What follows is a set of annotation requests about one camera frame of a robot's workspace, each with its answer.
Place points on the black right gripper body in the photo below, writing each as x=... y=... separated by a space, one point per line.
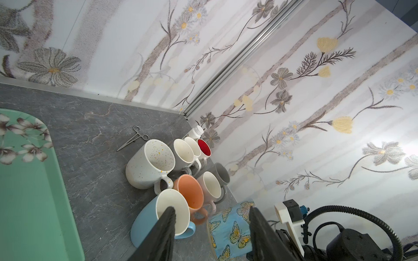
x=288 y=250

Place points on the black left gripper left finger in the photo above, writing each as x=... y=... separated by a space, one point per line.
x=159 y=243

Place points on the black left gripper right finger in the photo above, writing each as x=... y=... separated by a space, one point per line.
x=266 y=244

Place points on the light blue mug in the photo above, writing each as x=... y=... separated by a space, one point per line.
x=150 y=214

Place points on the blue mug with brown rim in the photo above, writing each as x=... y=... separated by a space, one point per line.
x=229 y=232

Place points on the cream mug with orange handle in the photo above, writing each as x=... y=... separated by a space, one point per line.
x=192 y=191

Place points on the pink mug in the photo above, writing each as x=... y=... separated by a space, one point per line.
x=211 y=189

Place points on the beige mug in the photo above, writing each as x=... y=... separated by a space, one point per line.
x=151 y=165

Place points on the tall dark grey mug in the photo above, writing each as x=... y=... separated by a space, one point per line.
x=223 y=178

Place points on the white mug with red inside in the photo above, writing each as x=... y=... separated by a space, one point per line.
x=205 y=150

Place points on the green plastic tray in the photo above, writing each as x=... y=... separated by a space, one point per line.
x=37 y=223

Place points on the white cream mug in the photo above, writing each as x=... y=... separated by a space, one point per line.
x=195 y=166

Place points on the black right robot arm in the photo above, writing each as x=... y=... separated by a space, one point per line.
x=351 y=245

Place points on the white plastic bottle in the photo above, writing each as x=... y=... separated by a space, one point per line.
x=195 y=133

